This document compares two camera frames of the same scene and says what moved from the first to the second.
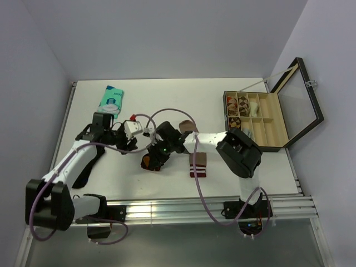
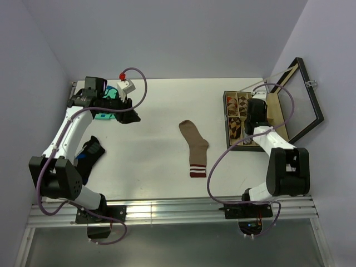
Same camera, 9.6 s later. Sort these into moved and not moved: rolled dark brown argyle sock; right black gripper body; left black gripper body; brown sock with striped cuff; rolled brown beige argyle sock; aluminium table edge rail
Moved: right black gripper body; left black gripper body
Not moved: brown sock with striped cuff; aluminium table edge rail; rolled brown beige argyle sock; rolled dark brown argyle sock
